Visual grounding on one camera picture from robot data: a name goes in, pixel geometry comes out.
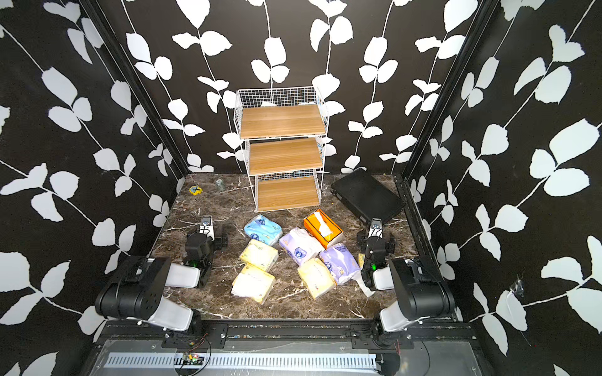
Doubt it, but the purple tissue pack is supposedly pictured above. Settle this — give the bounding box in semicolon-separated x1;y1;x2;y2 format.
319;243;361;285
279;227;325;266

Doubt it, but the green floral tissue pack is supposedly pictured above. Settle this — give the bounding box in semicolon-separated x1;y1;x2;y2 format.
239;239;279;272

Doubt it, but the light blue tissue pack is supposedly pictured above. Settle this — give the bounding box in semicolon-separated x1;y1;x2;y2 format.
244;215;283;246

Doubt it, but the orange tissue pack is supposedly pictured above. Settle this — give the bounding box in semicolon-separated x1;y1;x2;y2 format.
304;209;343;249

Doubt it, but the purple tissue pack front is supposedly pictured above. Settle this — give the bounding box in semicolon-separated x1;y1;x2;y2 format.
279;227;325;266

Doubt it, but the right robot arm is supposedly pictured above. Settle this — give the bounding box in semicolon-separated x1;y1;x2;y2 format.
357;228;456;335

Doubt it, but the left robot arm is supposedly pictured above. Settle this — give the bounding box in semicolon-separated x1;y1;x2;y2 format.
95;232;228;332

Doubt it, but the black hard case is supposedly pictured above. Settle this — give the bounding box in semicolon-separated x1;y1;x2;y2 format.
331;169;405;226

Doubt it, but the small circuit board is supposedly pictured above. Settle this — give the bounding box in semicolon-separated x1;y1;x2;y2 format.
175;352;206;368

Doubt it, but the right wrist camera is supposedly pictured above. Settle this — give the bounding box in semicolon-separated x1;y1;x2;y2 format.
368;218;383;238

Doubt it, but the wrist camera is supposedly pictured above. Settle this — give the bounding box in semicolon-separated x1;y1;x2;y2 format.
368;218;383;238
199;216;215;241

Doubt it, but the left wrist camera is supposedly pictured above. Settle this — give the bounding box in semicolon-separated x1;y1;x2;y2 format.
199;216;215;241

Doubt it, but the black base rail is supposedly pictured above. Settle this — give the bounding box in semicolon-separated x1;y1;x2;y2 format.
98;319;479;353

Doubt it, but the white ribbed cable duct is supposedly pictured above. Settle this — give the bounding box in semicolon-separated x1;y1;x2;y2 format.
101;352;380;372

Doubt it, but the white wire wooden shelf rack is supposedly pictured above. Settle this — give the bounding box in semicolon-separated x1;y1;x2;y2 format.
234;86;329;212

